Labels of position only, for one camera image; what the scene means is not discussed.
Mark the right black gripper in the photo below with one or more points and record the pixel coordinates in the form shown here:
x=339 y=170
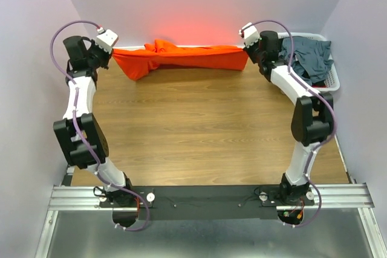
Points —
x=248 y=49

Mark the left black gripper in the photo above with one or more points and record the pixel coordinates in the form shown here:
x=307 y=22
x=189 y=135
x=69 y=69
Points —
x=107 y=55

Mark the orange t shirt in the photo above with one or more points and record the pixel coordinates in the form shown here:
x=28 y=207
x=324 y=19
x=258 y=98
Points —
x=137 y=64

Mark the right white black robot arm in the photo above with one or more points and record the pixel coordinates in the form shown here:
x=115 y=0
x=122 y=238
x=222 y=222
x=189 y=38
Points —
x=312 y=122

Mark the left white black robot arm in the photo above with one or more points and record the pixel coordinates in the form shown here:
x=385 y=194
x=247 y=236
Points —
x=80 y=137

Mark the grey blue t shirt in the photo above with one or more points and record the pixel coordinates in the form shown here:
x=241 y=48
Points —
x=311 y=60

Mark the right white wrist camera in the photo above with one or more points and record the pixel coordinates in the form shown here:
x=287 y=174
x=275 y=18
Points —
x=250 y=34

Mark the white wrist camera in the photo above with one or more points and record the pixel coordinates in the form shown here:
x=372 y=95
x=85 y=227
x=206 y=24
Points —
x=106 y=39
x=250 y=34

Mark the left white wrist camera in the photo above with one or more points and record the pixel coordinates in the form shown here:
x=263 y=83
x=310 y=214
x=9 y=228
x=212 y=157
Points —
x=106 y=39

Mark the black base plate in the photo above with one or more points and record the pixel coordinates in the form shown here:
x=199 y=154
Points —
x=177 y=203

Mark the aluminium frame rail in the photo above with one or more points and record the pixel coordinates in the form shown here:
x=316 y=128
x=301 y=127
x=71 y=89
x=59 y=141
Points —
x=341 y=223

